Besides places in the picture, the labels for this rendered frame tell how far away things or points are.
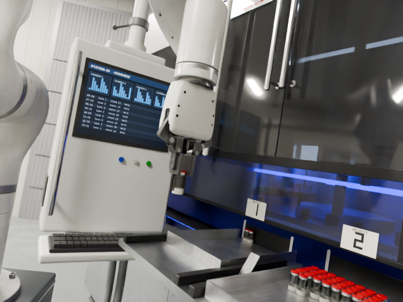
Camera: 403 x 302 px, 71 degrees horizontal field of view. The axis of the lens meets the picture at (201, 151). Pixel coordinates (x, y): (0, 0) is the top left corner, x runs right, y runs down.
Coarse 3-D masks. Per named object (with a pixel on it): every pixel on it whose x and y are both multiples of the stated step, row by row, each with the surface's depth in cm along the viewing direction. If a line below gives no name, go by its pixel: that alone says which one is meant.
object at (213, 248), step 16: (176, 240) 87; (192, 240) 96; (208, 240) 100; (224, 240) 103; (240, 240) 107; (192, 256) 80; (208, 256) 75; (224, 256) 85; (240, 256) 87; (272, 256) 84; (288, 256) 89
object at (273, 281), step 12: (300, 264) 78; (228, 276) 61; (240, 276) 63; (252, 276) 66; (264, 276) 69; (276, 276) 72; (288, 276) 75; (216, 288) 55; (228, 288) 61; (240, 288) 64; (252, 288) 65; (264, 288) 66; (276, 288) 67; (216, 300) 55; (228, 300) 52; (240, 300) 58; (252, 300) 59; (264, 300) 60; (276, 300) 61; (288, 300) 62; (300, 300) 63; (312, 300) 64
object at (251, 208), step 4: (248, 200) 101; (252, 200) 99; (248, 204) 100; (252, 204) 99; (256, 204) 98; (260, 204) 96; (264, 204) 95; (248, 208) 100; (252, 208) 99; (256, 208) 97; (260, 208) 96; (264, 208) 95; (248, 212) 100; (252, 212) 98; (260, 212) 96; (264, 212) 94; (252, 216) 98; (256, 216) 97; (260, 216) 95
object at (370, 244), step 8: (344, 232) 74; (352, 232) 72; (360, 232) 71; (368, 232) 69; (344, 240) 73; (352, 240) 72; (368, 240) 69; (376, 240) 68; (344, 248) 73; (352, 248) 72; (368, 248) 69; (376, 248) 68
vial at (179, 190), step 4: (176, 176) 53; (180, 176) 53; (184, 176) 54; (176, 180) 53; (180, 180) 53; (184, 180) 53; (176, 184) 53; (180, 184) 53; (184, 184) 54; (176, 188) 53; (180, 188) 53; (172, 192) 53; (176, 192) 53; (180, 192) 53
